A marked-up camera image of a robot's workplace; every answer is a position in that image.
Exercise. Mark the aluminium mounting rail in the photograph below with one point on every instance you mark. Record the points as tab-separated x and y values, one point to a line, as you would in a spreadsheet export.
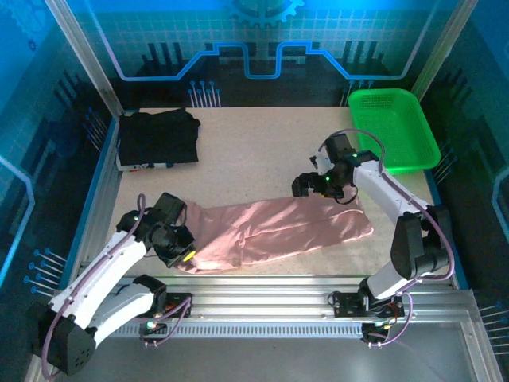
258	298

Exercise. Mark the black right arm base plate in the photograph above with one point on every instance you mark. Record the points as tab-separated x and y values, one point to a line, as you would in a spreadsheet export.
346	304

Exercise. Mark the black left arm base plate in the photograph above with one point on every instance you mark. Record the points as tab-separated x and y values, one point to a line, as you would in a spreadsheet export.
179	304

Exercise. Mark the pink t-shirt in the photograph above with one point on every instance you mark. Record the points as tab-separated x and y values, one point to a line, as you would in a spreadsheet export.
278	227

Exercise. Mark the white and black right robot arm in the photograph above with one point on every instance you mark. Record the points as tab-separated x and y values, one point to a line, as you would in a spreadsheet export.
397	199

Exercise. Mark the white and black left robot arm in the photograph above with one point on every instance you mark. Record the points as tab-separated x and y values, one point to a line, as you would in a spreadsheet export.
103	270

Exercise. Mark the green plastic basket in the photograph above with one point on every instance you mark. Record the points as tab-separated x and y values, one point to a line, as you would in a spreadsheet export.
393	127

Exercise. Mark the aluminium frame post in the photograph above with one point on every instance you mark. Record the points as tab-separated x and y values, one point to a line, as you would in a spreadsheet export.
441	47
87	59

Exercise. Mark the black t-shirt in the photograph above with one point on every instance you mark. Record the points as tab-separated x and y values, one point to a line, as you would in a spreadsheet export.
159	137

